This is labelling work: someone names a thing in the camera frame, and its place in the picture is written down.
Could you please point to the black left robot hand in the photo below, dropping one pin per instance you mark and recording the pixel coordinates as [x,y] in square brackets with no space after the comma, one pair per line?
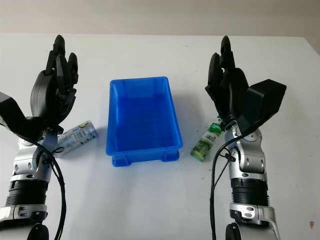
[42,90]

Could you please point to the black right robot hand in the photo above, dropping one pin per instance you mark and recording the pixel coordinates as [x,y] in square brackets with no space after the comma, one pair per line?
[227,87]

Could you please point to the green toothpaste box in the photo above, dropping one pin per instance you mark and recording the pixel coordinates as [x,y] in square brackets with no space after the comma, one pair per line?
[206,143]

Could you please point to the blue plastic tray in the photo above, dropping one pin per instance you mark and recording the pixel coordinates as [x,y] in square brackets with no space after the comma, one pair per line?
[143,117]

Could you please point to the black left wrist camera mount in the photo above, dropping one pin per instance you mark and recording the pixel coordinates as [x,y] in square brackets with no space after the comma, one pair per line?
[15,117]

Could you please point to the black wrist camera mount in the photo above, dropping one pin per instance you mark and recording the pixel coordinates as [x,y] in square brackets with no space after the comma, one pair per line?
[15,117]
[265,100]

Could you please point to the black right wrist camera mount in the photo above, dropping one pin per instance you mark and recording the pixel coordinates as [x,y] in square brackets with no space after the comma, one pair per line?
[265,100]

